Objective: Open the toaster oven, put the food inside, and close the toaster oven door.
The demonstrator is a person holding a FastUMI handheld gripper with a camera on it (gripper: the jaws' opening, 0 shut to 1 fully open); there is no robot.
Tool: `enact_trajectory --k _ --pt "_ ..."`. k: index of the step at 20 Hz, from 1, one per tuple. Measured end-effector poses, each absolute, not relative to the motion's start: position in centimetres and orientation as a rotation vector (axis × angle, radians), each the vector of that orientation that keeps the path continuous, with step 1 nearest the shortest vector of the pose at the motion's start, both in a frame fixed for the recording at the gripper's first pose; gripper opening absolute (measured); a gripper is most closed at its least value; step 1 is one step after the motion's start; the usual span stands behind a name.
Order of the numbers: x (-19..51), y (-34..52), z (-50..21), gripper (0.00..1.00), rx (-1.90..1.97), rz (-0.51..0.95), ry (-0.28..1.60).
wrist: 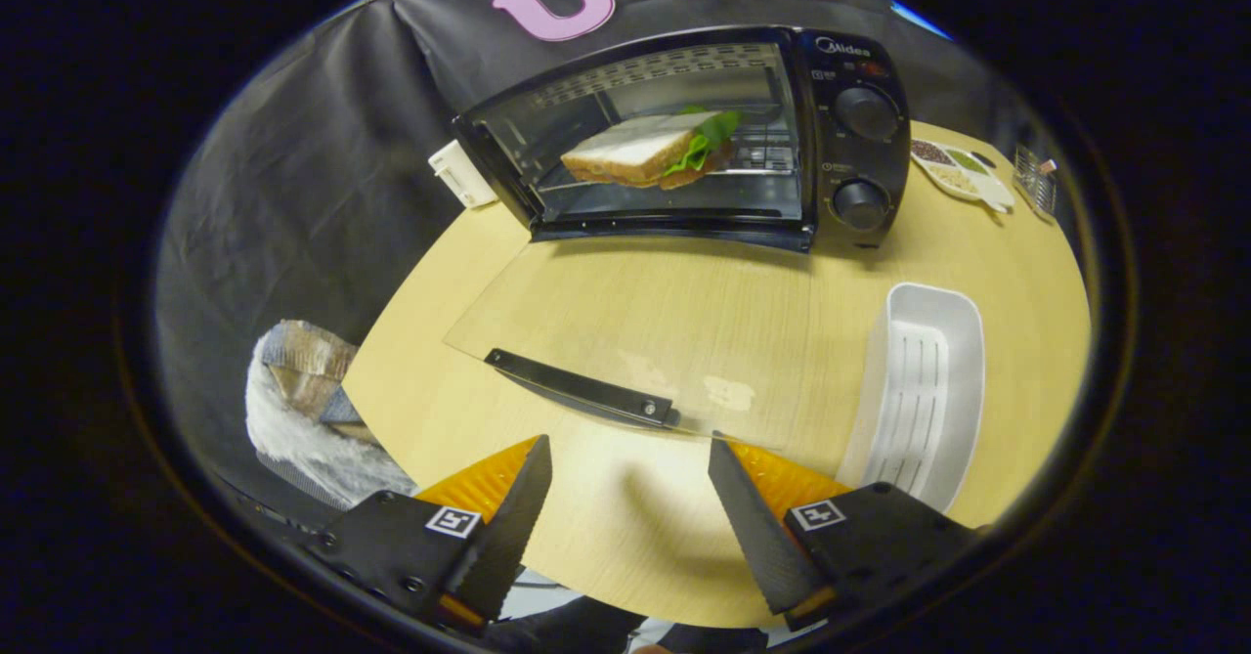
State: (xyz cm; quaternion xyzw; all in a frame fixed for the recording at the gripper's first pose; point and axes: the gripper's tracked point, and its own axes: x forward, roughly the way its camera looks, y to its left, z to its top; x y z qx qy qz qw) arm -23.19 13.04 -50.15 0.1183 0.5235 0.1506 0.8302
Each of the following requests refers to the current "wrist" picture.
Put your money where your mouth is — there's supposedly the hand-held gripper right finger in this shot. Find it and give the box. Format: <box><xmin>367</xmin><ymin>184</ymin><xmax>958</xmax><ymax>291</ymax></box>
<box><xmin>708</xmin><ymin>436</ymin><xmax>978</xmax><ymax>632</ymax></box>

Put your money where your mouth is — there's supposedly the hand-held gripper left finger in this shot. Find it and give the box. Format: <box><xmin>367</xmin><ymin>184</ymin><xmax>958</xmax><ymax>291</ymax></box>
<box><xmin>308</xmin><ymin>434</ymin><xmax>553</xmax><ymax>635</ymax></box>

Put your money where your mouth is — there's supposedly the black toaster oven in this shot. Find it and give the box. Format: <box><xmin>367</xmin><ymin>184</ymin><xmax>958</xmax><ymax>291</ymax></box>
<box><xmin>445</xmin><ymin>26</ymin><xmax>912</xmax><ymax>450</ymax></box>

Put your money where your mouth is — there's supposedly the sandwich with lettuce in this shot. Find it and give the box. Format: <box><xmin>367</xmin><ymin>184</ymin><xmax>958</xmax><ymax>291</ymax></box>
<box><xmin>561</xmin><ymin>107</ymin><xmax>744</xmax><ymax>191</ymax></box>

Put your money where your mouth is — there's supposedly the white slot toaster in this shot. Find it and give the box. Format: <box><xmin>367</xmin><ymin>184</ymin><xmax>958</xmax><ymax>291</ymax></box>
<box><xmin>428</xmin><ymin>140</ymin><xmax>499</xmax><ymax>210</ymax></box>

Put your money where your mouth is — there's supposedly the white plastic tray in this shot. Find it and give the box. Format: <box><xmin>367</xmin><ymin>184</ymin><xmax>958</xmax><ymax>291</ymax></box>
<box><xmin>836</xmin><ymin>283</ymin><xmax>986</xmax><ymax>515</ymax></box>

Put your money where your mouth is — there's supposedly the white divided dish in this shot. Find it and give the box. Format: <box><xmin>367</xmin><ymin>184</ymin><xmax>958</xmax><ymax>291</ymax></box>
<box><xmin>909</xmin><ymin>138</ymin><xmax>1017</xmax><ymax>215</ymax></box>

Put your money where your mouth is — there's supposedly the black backdrop cloth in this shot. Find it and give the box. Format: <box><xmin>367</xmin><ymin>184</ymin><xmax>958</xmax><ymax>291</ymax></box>
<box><xmin>156</xmin><ymin>0</ymin><xmax>1086</xmax><ymax>499</ymax></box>

